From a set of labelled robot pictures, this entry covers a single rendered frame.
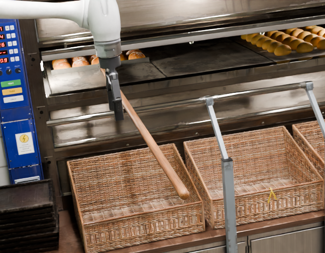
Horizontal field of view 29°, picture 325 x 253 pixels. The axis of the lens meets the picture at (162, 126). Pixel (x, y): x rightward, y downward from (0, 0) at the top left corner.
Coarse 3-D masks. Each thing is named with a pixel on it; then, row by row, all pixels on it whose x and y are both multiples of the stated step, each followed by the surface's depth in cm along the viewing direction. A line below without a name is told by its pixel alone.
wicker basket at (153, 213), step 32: (96, 160) 313; (128, 160) 316; (96, 192) 313; (128, 192) 317; (160, 192) 320; (192, 192) 295; (96, 224) 272; (128, 224) 276; (160, 224) 280; (192, 224) 284
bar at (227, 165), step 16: (208, 96) 281; (224, 96) 281; (240, 96) 283; (112, 112) 272; (208, 112) 281; (320, 112) 284; (320, 128) 282; (224, 160) 267; (224, 176) 268; (224, 192) 272; (224, 208) 276
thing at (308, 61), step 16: (256, 64) 327; (272, 64) 324; (288, 64) 325; (304, 64) 327; (320, 64) 329; (144, 80) 315; (160, 80) 313; (176, 80) 314; (192, 80) 316; (208, 80) 317; (48, 96) 302; (64, 96) 303; (80, 96) 305; (96, 96) 307
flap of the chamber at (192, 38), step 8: (288, 24) 302; (296, 24) 303; (304, 24) 304; (312, 24) 305; (320, 24) 306; (224, 32) 296; (232, 32) 297; (240, 32) 298; (248, 32) 299; (256, 32) 300; (160, 40) 291; (168, 40) 291; (176, 40) 292; (184, 40) 293; (192, 40) 294; (200, 40) 295; (128, 48) 288; (136, 48) 289; (48, 56) 281; (56, 56) 282; (64, 56) 282; (72, 56) 283
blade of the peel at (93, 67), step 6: (144, 54) 365; (126, 60) 351; (132, 60) 352; (138, 60) 352; (144, 60) 353; (78, 66) 346; (84, 66) 347; (90, 66) 347; (96, 66) 348; (54, 72) 344; (60, 72) 345; (66, 72) 345
